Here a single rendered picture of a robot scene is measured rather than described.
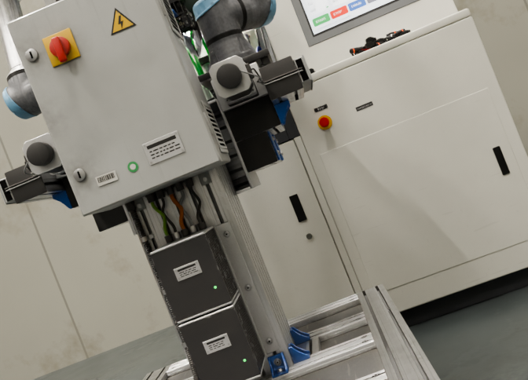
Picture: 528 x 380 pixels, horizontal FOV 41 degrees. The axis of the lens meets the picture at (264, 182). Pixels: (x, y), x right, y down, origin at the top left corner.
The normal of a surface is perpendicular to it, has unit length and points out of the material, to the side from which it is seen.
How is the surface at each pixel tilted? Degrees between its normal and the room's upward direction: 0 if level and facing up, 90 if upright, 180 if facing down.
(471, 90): 90
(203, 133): 90
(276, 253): 90
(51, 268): 90
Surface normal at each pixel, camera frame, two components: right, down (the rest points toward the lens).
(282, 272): -0.16, 0.07
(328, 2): -0.24, -0.16
